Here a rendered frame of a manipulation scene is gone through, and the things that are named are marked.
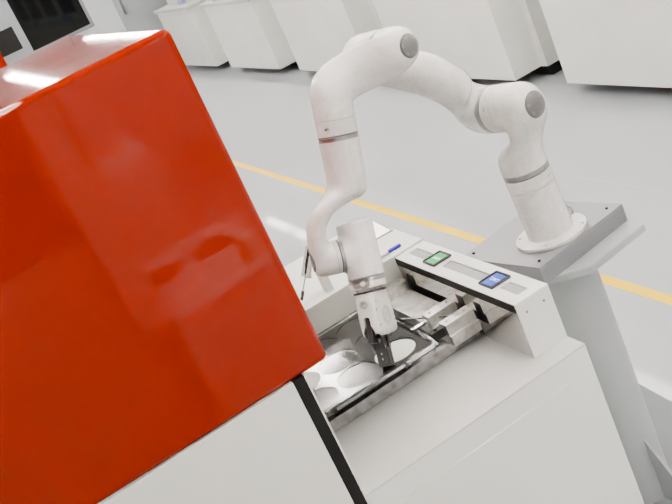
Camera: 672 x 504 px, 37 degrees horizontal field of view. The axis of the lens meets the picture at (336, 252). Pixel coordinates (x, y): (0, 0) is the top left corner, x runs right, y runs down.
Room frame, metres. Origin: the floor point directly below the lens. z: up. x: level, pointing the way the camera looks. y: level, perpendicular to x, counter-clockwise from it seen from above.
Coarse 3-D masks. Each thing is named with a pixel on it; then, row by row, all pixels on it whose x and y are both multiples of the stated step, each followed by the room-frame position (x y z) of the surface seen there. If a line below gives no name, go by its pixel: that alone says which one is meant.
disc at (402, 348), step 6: (396, 342) 2.10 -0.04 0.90; (402, 342) 2.09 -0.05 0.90; (408, 342) 2.07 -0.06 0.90; (414, 342) 2.06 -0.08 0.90; (396, 348) 2.07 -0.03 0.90; (402, 348) 2.06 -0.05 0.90; (408, 348) 2.05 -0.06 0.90; (396, 354) 2.04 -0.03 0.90; (402, 354) 2.03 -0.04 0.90; (408, 354) 2.02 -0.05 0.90; (396, 360) 2.02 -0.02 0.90
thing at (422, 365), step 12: (444, 348) 2.08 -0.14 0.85; (456, 348) 2.08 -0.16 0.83; (420, 360) 2.06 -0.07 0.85; (432, 360) 2.06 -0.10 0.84; (408, 372) 2.04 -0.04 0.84; (420, 372) 2.05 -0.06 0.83; (384, 384) 2.03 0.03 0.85; (396, 384) 2.03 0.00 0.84; (372, 396) 2.01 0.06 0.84; (384, 396) 2.02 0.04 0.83; (348, 408) 2.00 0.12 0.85; (360, 408) 2.00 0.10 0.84; (336, 420) 1.98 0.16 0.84; (348, 420) 1.99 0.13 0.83
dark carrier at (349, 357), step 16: (352, 320) 2.32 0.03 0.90; (320, 336) 2.31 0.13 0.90; (336, 336) 2.27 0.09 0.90; (352, 336) 2.23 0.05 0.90; (400, 336) 2.12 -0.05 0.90; (416, 336) 2.08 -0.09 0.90; (336, 352) 2.19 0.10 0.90; (352, 352) 2.15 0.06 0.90; (368, 352) 2.11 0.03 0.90; (416, 352) 2.01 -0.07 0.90; (320, 368) 2.14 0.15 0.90; (336, 368) 2.11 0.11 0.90; (352, 368) 2.07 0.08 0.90; (368, 368) 2.04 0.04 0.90; (384, 368) 2.01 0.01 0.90; (320, 384) 2.07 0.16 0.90; (336, 384) 2.03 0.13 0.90; (352, 384) 2.00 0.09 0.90; (368, 384) 1.97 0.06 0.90; (320, 400) 2.00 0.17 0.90; (336, 400) 1.96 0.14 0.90
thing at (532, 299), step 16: (400, 256) 2.42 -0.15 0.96; (416, 256) 2.38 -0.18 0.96; (464, 256) 2.25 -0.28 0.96; (432, 272) 2.24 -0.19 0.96; (448, 272) 2.20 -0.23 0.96; (464, 272) 2.17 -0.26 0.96; (480, 272) 2.13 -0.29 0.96; (512, 272) 2.05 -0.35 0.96; (480, 288) 2.05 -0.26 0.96; (496, 288) 2.01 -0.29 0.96; (512, 288) 1.99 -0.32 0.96; (528, 288) 1.95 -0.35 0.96; (544, 288) 1.93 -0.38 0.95; (512, 304) 1.91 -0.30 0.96; (528, 304) 1.92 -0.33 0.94; (544, 304) 1.93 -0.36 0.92; (528, 320) 1.91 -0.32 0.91; (544, 320) 1.92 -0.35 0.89; (560, 320) 1.93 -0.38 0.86; (528, 336) 1.91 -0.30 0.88; (544, 336) 1.92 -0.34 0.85; (560, 336) 1.93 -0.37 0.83
